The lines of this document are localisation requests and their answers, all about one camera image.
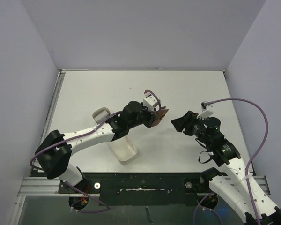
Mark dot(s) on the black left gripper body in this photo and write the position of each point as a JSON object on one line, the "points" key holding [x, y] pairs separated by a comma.
{"points": [[143, 116]]}

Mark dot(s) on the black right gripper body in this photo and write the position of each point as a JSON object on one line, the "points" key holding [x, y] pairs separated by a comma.
{"points": [[188, 124]]}

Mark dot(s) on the brown leather card holder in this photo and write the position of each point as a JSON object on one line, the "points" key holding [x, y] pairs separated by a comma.
{"points": [[160, 115]]}

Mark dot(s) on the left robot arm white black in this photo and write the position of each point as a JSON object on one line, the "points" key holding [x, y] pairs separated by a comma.
{"points": [[53, 154]]}

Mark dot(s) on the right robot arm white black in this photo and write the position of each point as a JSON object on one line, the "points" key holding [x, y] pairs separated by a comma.
{"points": [[229, 180]]}

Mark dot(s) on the white oblong plastic tray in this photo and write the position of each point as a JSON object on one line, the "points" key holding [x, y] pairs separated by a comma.
{"points": [[123, 148]]}

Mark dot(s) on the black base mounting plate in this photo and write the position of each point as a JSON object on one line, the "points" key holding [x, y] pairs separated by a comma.
{"points": [[137, 189]]}

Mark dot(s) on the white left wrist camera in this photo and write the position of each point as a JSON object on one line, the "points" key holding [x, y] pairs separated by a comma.
{"points": [[150, 101]]}

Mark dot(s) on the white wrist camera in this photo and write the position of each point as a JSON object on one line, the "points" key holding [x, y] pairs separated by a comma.
{"points": [[206, 111], [150, 101]]}

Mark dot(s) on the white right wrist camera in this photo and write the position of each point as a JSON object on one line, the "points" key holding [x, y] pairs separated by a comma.
{"points": [[206, 111]]}

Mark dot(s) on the aluminium left side rail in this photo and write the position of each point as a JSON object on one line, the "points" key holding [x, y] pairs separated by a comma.
{"points": [[48, 127]]}

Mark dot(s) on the aluminium rail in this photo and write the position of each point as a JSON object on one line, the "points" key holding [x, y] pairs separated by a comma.
{"points": [[41, 186], [48, 127]]}

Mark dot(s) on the aluminium front rail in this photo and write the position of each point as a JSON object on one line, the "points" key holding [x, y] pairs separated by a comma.
{"points": [[41, 186]]}

